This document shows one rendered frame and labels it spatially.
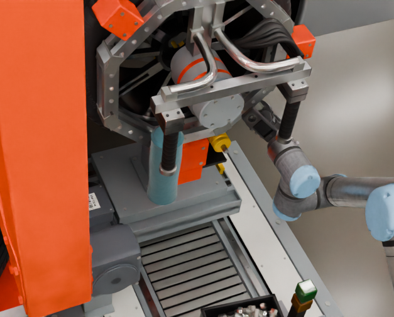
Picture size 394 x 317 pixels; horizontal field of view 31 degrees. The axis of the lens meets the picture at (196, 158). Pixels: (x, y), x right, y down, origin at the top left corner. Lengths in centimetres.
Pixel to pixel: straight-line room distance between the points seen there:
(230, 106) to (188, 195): 67
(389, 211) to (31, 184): 74
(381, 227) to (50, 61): 80
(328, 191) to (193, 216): 57
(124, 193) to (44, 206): 98
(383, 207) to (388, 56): 202
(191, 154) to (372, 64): 152
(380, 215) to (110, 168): 118
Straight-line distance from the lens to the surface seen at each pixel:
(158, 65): 202
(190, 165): 221
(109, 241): 212
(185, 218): 249
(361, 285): 266
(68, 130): 135
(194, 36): 182
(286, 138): 194
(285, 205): 211
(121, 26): 174
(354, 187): 201
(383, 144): 313
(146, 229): 245
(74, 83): 128
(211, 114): 185
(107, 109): 191
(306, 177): 201
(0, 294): 221
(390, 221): 158
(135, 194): 246
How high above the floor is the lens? 216
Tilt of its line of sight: 49 degrees down
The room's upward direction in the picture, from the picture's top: 8 degrees clockwise
